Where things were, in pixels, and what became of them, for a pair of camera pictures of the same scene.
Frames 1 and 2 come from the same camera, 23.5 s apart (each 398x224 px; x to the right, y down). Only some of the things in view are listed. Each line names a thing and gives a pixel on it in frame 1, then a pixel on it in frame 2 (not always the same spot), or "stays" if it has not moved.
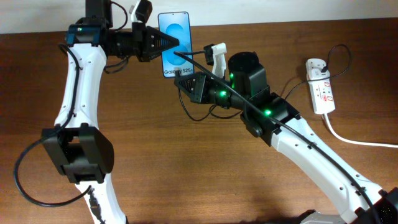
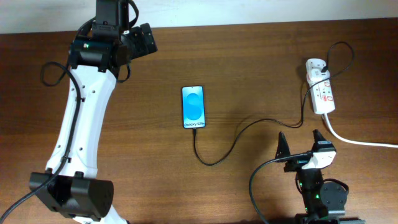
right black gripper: [204, 94] → [283, 149]
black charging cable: [329, 53] → [309, 84]
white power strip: [321, 91] stays
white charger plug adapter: [316, 73] stays
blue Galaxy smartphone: [177, 25] → [193, 107]
